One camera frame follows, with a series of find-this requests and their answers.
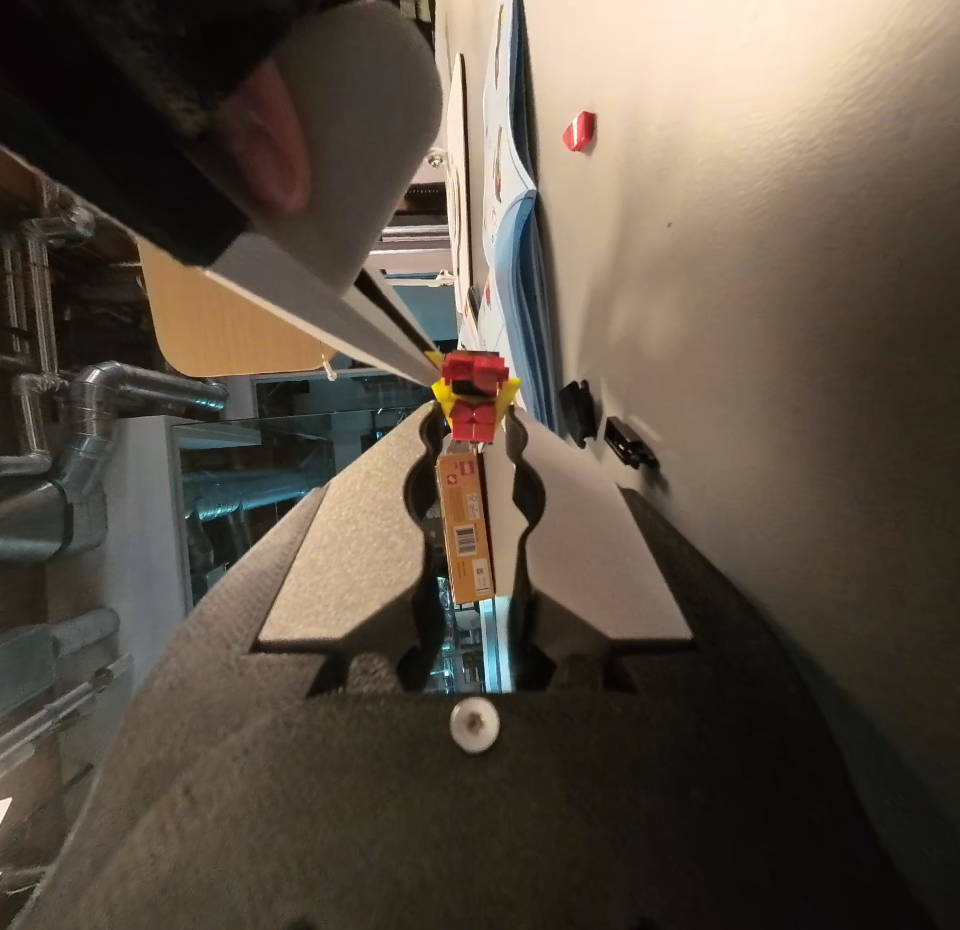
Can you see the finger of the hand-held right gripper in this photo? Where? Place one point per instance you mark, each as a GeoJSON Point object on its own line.
{"type": "Point", "coordinates": [300, 281]}
{"type": "Point", "coordinates": [397, 311]}

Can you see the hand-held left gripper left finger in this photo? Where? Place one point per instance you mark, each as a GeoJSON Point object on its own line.
{"type": "Point", "coordinates": [352, 570]}

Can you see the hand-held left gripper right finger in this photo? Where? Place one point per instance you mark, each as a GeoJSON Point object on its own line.
{"type": "Point", "coordinates": [600, 570]}

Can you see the red yellow lego body assembly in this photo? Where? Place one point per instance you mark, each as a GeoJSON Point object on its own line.
{"type": "Point", "coordinates": [472, 401]}

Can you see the lego instruction booklet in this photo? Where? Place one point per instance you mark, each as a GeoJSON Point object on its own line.
{"type": "Point", "coordinates": [517, 270]}

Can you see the colourful cardboard lego box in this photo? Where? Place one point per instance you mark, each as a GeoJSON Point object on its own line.
{"type": "Point", "coordinates": [465, 525]}

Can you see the black clip lego piece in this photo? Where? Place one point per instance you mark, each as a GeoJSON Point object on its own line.
{"type": "Point", "coordinates": [630, 442]}

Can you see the black wedge lego piece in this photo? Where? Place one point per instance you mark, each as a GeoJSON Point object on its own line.
{"type": "Point", "coordinates": [577, 409]}

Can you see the small red wedge lego piece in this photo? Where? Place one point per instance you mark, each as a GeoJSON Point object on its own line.
{"type": "Point", "coordinates": [579, 130]}

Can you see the person's right hand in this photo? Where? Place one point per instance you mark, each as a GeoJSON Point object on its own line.
{"type": "Point", "coordinates": [270, 150]}

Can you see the silver ventilation ducts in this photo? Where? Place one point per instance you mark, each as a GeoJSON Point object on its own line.
{"type": "Point", "coordinates": [90, 420]}

